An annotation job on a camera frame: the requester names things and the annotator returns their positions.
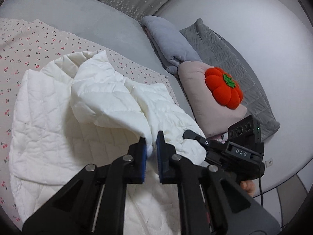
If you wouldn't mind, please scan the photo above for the white quilted hooded jacket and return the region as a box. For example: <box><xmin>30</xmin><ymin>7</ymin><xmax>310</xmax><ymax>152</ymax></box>
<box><xmin>9</xmin><ymin>50</ymin><xmax>205</xmax><ymax>234</ymax></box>

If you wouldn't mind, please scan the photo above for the person's right hand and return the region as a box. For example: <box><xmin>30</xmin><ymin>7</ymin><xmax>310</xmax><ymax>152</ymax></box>
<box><xmin>240</xmin><ymin>180</ymin><xmax>256</xmax><ymax>197</ymax></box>

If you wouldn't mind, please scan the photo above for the pink folded duvet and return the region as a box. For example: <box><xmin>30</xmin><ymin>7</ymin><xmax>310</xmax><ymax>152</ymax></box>
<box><xmin>178</xmin><ymin>61</ymin><xmax>247</xmax><ymax>137</ymax></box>

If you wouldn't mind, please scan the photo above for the orange pumpkin plush cushion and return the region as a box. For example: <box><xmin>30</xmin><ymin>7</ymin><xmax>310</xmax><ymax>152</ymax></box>
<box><xmin>205</xmin><ymin>67</ymin><xmax>244</xmax><ymax>110</ymax></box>

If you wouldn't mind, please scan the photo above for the grey quilted pillow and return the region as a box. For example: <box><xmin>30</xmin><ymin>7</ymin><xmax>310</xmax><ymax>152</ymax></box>
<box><xmin>180</xmin><ymin>19</ymin><xmax>281</xmax><ymax>141</ymax></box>

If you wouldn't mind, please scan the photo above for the blue-grey folded blanket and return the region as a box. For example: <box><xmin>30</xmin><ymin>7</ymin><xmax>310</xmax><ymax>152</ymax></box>
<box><xmin>141</xmin><ymin>15</ymin><xmax>201</xmax><ymax>75</ymax></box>

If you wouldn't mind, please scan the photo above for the cherry print bed sheet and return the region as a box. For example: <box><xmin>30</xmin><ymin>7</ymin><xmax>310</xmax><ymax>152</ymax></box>
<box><xmin>1</xmin><ymin>18</ymin><xmax>176</xmax><ymax>229</ymax></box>

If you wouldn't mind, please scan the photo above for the grey bed cover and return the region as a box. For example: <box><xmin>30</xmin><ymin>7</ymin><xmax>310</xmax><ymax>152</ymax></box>
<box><xmin>1</xmin><ymin>0</ymin><xmax>192</xmax><ymax>115</ymax></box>

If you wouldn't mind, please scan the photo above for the white wall socket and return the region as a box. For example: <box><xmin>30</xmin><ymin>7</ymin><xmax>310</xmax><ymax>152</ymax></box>
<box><xmin>265</xmin><ymin>158</ymin><xmax>273</xmax><ymax>168</ymax></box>

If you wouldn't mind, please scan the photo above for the black cable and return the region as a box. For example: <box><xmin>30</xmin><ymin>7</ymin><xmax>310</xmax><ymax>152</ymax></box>
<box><xmin>258</xmin><ymin>175</ymin><xmax>289</xmax><ymax>228</ymax></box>

